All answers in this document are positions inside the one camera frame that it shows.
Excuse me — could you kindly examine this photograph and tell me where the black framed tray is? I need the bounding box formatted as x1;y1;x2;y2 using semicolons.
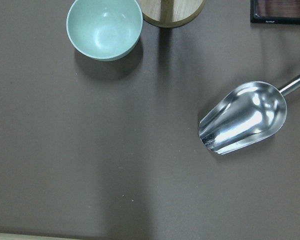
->
250;0;300;25

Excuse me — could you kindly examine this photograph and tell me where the steel scoop on table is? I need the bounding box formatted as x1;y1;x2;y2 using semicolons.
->
198;75;300;155

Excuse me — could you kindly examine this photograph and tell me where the mint green bowl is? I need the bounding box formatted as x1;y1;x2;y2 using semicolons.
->
66;0;143;62

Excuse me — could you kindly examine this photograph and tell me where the wooden mug tree stand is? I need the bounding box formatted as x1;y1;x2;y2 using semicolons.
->
137;0;206;28

